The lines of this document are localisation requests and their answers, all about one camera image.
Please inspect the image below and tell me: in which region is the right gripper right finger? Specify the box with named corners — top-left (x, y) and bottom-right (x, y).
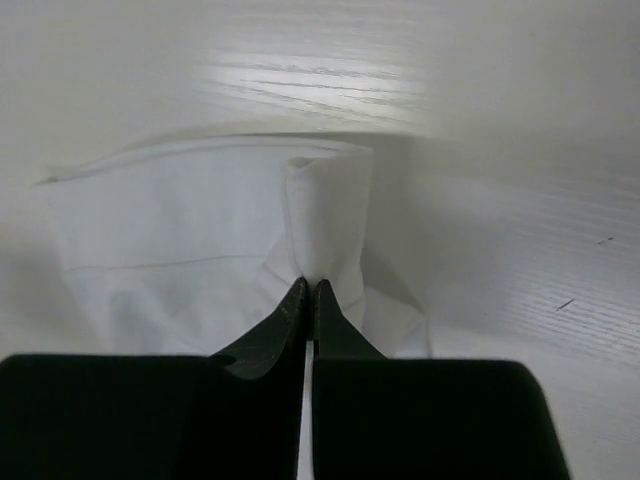
top-left (311, 281), bottom-right (570, 479)

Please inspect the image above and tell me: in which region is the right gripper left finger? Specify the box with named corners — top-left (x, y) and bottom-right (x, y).
top-left (1, 279), bottom-right (307, 479)

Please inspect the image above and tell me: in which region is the white skirt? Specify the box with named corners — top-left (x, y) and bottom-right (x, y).
top-left (41, 136), bottom-right (426, 354)

